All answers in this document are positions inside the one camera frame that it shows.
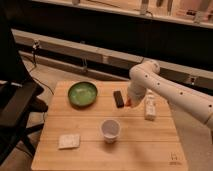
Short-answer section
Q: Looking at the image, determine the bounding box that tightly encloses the red orange pepper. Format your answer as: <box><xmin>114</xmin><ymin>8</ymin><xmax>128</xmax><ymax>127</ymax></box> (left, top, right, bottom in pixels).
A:
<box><xmin>125</xmin><ymin>98</ymin><xmax>132</xmax><ymax>107</ymax></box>

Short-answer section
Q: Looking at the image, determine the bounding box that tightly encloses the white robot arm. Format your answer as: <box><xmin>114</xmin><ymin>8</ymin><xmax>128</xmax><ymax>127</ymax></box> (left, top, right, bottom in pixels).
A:
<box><xmin>127</xmin><ymin>60</ymin><xmax>213</xmax><ymax>131</ymax></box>

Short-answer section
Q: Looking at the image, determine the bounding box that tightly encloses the green ceramic bowl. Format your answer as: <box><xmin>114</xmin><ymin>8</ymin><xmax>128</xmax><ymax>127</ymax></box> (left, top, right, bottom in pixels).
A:
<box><xmin>68</xmin><ymin>81</ymin><xmax>98</xmax><ymax>107</ymax></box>

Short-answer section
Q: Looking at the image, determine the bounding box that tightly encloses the white squeeze bottle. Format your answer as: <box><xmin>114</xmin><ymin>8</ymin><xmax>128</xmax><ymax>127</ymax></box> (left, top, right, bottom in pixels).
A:
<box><xmin>145</xmin><ymin>90</ymin><xmax>156</xmax><ymax>121</ymax></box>

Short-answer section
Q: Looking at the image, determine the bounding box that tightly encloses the black rectangular block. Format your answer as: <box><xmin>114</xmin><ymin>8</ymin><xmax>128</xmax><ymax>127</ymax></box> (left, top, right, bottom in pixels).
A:
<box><xmin>113</xmin><ymin>91</ymin><xmax>124</xmax><ymax>108</ymax></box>

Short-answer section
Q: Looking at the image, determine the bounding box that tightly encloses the white paper cup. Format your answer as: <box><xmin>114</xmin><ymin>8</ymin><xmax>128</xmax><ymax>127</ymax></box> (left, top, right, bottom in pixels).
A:
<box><xmin>101</xmin><ymin>119</ymin><xmax>120</xmax><ymax>143</ymax></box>

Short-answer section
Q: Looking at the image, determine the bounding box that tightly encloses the black office chair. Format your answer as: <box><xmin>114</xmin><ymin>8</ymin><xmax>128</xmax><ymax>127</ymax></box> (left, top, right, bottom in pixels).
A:
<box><xmin>0</xmin><ymin>9</ymin><xmax>48</xmax><ymax>166</ymax></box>

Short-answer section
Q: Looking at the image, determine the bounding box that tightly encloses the long grey rail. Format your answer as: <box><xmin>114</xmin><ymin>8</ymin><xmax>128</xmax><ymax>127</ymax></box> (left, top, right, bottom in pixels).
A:
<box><xmin>11</xmin><ymin>28</ymin><xmax>213</xmax><ymax>91</ymax></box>

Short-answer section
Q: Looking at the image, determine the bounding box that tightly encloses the black floor cable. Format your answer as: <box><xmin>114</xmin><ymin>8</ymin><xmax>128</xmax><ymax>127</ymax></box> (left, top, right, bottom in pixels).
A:
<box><xmin>20</xmin><ymin>43</ymin><xmax>55</xmax><ymax>96</ymax></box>

